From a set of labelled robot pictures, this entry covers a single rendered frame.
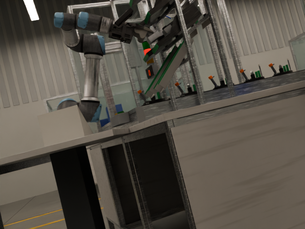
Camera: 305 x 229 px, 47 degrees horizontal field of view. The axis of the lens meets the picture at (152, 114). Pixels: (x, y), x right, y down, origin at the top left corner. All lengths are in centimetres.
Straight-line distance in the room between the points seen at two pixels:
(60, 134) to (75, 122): 11
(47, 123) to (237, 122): 105
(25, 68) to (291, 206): 939
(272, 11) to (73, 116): 1096
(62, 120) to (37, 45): 867
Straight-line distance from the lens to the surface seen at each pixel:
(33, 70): 1044
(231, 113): 149
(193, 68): 170
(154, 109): 197
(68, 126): 199
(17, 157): 172
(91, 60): 220
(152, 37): 178
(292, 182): 165
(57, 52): 1051
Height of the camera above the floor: 79
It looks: 3 degrees up
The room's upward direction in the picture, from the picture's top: 14 degrees counter-clockwise
